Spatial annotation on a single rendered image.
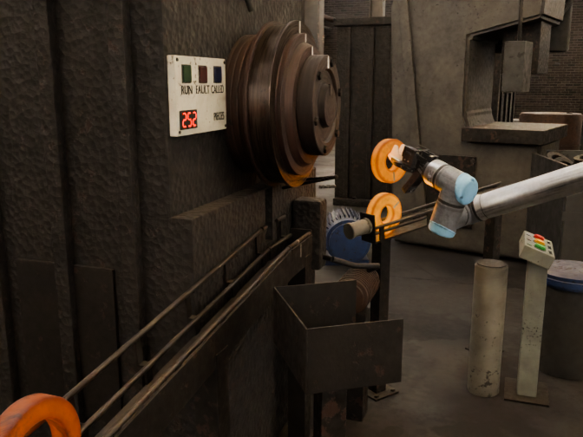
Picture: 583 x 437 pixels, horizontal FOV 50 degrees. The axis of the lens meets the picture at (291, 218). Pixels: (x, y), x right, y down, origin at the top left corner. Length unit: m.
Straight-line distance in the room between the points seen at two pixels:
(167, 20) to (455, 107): 3.16
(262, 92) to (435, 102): 2.93
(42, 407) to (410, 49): 3.86
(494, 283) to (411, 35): 2.50
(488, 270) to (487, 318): 0.18
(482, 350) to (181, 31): 1.63
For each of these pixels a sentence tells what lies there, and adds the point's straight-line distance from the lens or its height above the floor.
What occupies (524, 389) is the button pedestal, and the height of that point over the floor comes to 0.03.
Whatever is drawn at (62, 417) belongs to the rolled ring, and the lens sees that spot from 1.06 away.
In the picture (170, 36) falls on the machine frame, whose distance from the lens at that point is 1.49.
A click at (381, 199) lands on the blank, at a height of 0.77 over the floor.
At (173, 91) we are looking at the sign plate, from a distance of 1.46.
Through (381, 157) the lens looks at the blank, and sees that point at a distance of 2.22.
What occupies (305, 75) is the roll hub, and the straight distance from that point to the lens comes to 1.71.
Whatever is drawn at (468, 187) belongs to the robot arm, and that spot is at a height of 0.86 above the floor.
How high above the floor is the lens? 1.18
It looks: 12 degrees down
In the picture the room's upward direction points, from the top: straight up
